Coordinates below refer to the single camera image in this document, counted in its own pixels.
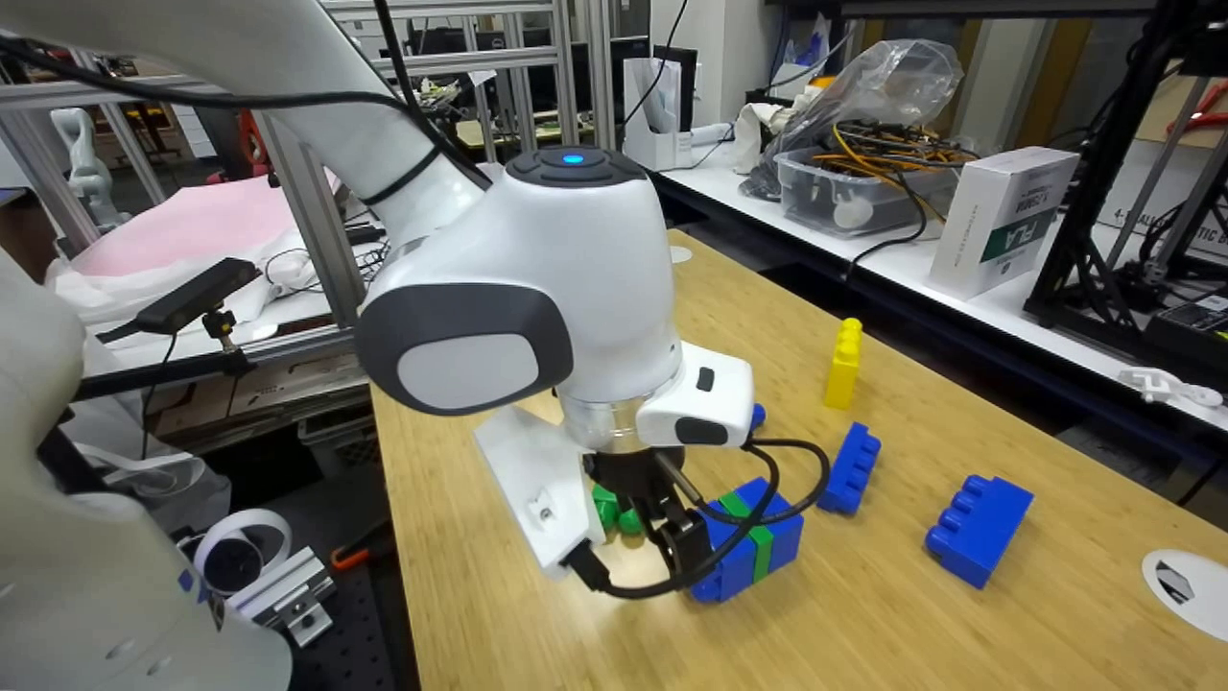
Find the pink foam sheet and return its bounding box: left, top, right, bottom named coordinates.
left=67, top=171, right=307, bottom=289

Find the clear plastic bag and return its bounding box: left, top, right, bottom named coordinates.
left=765, top=34, right=966, bottom=194

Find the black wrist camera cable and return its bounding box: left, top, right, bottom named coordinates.
left=559, top=432, right=838, bottom=605

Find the white plastic bag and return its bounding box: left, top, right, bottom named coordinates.
left=53, top=425, right=238, bottom=536

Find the blue narrow building block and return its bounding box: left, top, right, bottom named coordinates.
left=813, top=419, right=888, bottom=521

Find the white cable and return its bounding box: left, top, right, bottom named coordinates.
left=1122, top=362, right=1228, bottom=419

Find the white round clamp device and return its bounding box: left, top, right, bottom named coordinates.
left=190, top=501, right=338, bottom=653

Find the aluminium frame post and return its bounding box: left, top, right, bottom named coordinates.
left=247, top=107, right=378, bottom=332

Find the yellow square building block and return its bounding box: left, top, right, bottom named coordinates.
left=822, top=313, right=868, bottom=415

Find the blue long building block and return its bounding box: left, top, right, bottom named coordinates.
left=923, top=470, right=1037, bottom=593

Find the white cloth bag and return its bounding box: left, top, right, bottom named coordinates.
left=731, top=94, right=804, bottom=176

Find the orange cable bundle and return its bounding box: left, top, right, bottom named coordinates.
left=805, top=115, right=984, bottom=182

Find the clear plastic bin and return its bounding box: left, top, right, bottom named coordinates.
left=773, top=150, right=962, bottom=241

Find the cardboard box under shelf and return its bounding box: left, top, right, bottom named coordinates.
left=141, top=350, right=378, bottom=454

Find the white cardboard box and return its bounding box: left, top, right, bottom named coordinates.
left=927, top=143, right=1086, bottom=304

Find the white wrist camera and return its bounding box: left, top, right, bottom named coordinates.
left=472, top=402, right=607, bottom=574

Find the black tablet device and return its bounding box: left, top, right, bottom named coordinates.
left=96, top=253, right=270, bottom=346

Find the white workbench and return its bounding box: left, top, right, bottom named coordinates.
left=655, top=157, right=1228, bottom=437

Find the white curved plastic part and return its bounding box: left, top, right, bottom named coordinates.
left=47, top=104, right=125, bottom=230

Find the black printer frame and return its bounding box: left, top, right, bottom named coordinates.
left=1017, top=0, right=1228, bottom=379

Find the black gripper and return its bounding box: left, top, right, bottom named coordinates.
left=581, top=441, right=718, bottom=584

